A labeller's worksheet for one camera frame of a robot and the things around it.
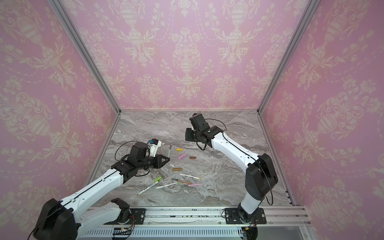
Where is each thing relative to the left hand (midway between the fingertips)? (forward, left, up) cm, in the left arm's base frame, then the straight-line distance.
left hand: (169, 160), depth 79 cm
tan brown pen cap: (+1, -2, -13) cm, 14 cm away
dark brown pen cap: (+9, -12, -13) cm, 20 cm away
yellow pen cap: (+15, -3, -14) cm, 21 cm away
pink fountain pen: (-8, -14, -14) cm, 21 cm away
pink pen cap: (+9, -5, -13) cm, 17 cm away
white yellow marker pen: (-3, -12, -13) cm, 18 cm away
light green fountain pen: (+5, 0, +1) cm, 5 cm away
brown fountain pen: (-6, -6, -13) cm, 16 cm away
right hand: (+13, -9, +5) cm, 17 cm away
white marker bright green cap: (-5, +8, -13) cm, 16 cm away
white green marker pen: (-9, +2, -13) cm, 16 cm away
